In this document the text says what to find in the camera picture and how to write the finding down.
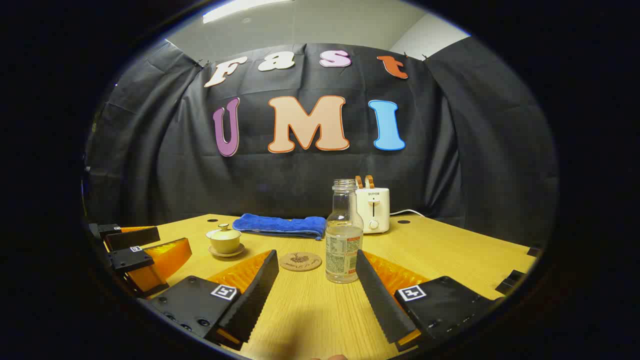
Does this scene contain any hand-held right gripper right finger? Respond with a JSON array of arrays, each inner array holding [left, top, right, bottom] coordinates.
[[355, 249, 506, 352]]

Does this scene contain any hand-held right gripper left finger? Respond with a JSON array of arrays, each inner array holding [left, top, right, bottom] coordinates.
[[149, 249, 280, 352]]

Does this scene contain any round cork coaster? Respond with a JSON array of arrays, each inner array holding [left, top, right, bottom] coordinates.
[[279, 251, 323, 272]]

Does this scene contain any clear plastic water bottle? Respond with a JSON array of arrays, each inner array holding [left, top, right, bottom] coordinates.
[[325, 179, 365, 285]]

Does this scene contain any yellow teacup lid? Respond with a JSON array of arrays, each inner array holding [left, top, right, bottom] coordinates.
[[206, 224, 243, 241]]

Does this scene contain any yellow ceramic saucer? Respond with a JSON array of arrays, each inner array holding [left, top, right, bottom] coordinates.
[[208, 243, 246, 258]]

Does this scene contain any folded blue towel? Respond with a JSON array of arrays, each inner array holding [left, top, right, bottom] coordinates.
[[232, 213, 327, 241]]

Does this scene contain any white toaster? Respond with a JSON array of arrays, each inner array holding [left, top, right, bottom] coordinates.
[[355, 187, 391, 234]]

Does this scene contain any black backdrop cloth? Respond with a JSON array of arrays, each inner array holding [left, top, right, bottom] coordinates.
[[82, 37, 558, 248]]

